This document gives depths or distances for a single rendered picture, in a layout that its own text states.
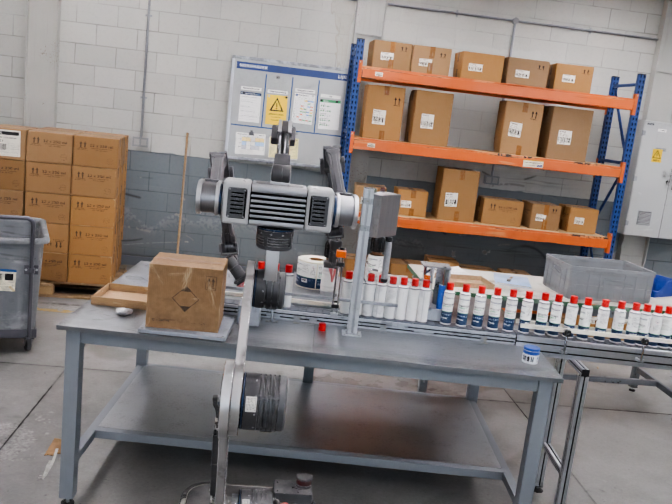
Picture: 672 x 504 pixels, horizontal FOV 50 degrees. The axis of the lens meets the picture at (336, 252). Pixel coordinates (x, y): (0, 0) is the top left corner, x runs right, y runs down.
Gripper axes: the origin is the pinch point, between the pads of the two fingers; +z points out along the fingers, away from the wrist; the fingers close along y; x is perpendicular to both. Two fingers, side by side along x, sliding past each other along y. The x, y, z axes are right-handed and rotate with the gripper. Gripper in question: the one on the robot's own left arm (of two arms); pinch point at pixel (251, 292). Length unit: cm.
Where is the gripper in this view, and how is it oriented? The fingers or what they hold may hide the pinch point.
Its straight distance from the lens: 342.4
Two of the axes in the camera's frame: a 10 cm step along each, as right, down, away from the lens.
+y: -0.1, -2.1, 9.8
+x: -8.4, 5.3, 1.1
